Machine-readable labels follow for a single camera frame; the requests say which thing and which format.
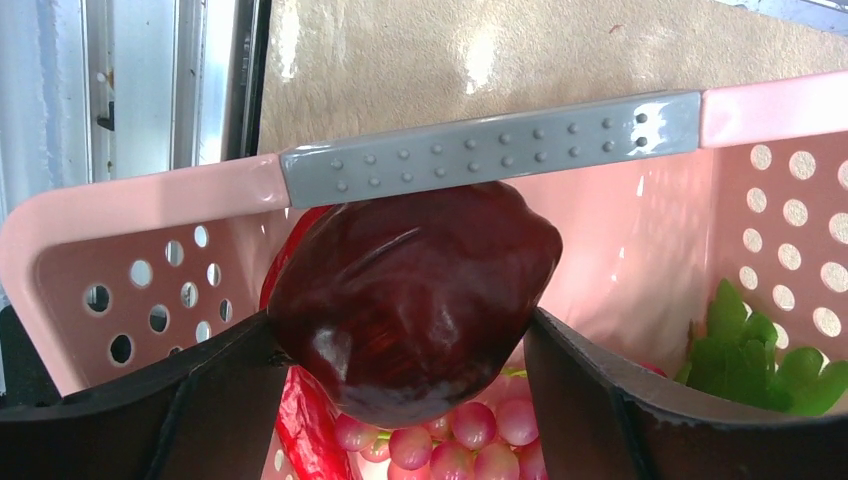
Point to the dark red toy pepper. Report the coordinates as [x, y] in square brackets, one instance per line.
[404, 307]

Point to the pink perforated plastic basket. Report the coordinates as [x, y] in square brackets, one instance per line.
[658, 197]

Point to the green toy leafy vegetable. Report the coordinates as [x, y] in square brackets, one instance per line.
[736, 360]

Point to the red toy chili pepper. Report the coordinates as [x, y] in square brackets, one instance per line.
[304, 444]

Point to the pink toy grape bunch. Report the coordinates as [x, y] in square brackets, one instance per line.
[495, 436]

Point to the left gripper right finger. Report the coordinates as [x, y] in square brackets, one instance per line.
[601, 416]

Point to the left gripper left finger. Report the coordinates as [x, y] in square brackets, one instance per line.
[206, 412]

